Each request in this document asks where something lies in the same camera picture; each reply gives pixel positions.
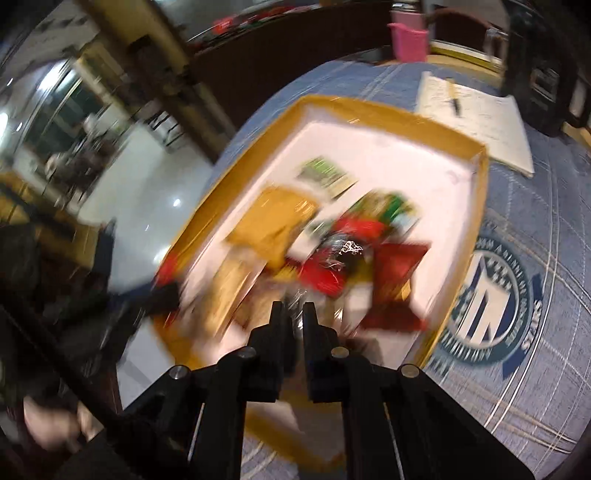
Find black electric kettle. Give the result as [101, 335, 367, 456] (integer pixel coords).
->
[501, 1, 590, 137]

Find yellow cardboard tray box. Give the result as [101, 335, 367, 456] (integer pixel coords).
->
[158, 95, 489, 479]

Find small green square packet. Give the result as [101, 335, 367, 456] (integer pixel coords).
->
[297, 156, 358, 200]

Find pink wrapped thermos bottle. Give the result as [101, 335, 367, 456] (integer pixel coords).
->
[388, 3, 430, 63]

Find small red candy packet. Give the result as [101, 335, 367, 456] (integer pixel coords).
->
[298, 215, 387, 298]

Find dark red snack packet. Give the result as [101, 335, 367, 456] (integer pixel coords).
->
[359, 243, 430, 333]

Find blue plaid tablecloth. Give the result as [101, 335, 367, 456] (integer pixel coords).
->
[427, 129, 590, 478]

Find tan cracker packet yellow edge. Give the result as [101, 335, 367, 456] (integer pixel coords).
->
[232, 260, 335, 337]

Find person's hand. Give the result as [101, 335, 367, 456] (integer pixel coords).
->
[23, 396, 103, 453]

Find golden yellow snack packet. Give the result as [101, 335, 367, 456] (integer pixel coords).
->
[226, 186, 320, 270]

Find white notepad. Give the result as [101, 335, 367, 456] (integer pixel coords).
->
[416, 71, 535, 178]

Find green red snack packet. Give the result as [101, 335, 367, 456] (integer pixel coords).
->
[346, 190, 420, 237]

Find white red snack packet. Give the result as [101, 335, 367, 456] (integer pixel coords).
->
[185, 247, 266, 341]

